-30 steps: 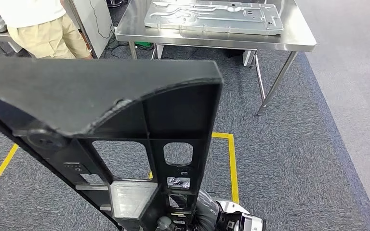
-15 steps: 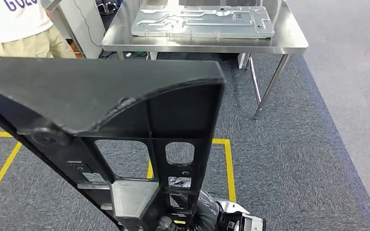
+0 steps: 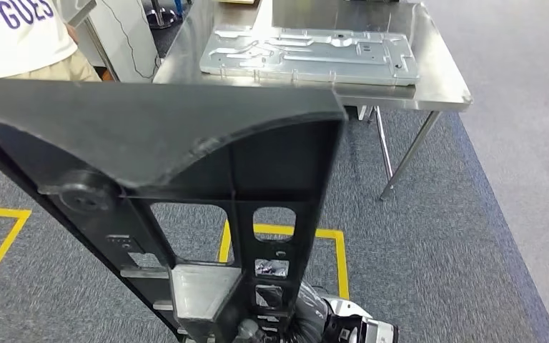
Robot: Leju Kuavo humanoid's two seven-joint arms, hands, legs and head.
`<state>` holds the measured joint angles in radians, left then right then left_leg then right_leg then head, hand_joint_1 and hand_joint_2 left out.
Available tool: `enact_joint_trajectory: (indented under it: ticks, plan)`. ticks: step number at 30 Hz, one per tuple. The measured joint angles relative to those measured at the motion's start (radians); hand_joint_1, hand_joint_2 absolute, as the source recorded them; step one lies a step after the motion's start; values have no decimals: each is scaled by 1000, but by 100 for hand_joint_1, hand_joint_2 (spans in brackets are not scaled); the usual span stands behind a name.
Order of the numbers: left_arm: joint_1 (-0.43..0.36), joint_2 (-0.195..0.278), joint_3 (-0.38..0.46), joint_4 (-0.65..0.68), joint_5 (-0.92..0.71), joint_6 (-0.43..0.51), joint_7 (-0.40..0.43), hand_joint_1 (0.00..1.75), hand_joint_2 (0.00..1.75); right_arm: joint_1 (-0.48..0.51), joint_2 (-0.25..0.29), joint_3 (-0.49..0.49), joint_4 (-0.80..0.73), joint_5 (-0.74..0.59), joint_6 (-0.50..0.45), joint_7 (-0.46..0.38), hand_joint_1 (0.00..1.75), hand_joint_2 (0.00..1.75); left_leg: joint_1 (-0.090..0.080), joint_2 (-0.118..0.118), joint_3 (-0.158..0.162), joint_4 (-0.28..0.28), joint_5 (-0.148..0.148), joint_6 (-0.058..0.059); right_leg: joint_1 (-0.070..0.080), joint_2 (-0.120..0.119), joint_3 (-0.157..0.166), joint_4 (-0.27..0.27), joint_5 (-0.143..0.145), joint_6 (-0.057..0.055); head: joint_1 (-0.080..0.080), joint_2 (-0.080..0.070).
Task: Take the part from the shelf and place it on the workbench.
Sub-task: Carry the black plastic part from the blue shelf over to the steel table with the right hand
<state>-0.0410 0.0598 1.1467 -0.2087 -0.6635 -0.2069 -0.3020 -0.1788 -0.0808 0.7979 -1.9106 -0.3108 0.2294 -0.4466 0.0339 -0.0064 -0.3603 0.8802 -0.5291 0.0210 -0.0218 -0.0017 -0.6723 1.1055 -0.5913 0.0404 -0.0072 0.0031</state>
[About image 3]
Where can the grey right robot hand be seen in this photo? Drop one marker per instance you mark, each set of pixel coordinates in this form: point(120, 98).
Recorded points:
point(269, 268)

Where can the black plastic plate frame part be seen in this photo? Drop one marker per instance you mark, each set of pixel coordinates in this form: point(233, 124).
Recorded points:
point(161, 132)

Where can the stainless steel workbench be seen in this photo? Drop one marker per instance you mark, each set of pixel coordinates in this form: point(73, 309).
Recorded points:
point(440, 80)

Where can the stamped grey metal plate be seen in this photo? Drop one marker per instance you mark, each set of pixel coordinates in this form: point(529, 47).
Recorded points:
point(312, 66)

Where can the white cabinet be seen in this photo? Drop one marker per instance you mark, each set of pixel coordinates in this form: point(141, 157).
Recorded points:
point(123, 42)

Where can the person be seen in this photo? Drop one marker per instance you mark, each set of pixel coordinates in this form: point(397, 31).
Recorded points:
point(19, 38)

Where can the chrome pedestal base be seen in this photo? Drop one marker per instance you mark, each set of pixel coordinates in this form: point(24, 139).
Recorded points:
point(163, 19)

